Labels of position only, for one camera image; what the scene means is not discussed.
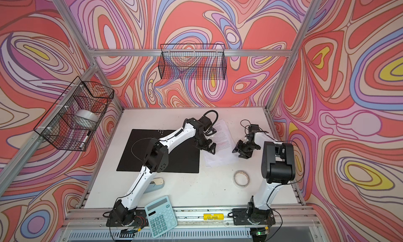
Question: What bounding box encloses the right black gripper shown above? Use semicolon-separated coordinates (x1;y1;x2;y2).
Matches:
233;139;260;159

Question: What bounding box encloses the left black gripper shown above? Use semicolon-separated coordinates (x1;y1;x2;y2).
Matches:
195;134;218;154

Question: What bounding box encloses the teal calculator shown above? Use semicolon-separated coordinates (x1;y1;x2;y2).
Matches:
145;196;178;238

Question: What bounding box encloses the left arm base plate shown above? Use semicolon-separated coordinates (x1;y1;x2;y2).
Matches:
102;209;148;228

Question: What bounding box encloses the printed paper stack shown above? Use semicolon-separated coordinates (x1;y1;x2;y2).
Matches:
202;119;239;167

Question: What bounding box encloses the left black wire basket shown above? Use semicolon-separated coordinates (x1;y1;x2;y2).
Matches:
34;77;114;152

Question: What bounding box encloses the back black wire basket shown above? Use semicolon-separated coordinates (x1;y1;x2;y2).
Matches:
158;43;227;80

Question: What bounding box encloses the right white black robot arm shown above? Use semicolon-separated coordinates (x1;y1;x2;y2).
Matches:
231;124;296;226

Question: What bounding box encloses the white black file folder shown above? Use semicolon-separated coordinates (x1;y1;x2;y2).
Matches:
116;129;201;174

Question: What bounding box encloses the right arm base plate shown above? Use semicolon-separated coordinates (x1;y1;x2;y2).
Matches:
229;208;276;227

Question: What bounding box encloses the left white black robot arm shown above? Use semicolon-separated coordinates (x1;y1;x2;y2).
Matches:
105;114;217;227

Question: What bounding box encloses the black wire basket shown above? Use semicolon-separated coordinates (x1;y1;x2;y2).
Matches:
158;43;227;80
34;77;114;152

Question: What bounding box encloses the clear tape roll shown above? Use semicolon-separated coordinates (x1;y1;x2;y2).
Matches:
233;170;250;188

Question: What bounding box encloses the blue cream stapler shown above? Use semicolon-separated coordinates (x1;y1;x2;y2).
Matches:
145;178;165;193

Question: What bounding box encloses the yellow label sticker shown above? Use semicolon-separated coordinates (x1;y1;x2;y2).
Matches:
203;213;224;221

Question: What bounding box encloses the black marker pen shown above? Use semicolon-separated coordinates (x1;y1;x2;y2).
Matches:
79;131;91;150

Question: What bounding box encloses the aluminium frame rail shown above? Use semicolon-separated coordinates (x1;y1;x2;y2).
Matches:
89;48;292;57

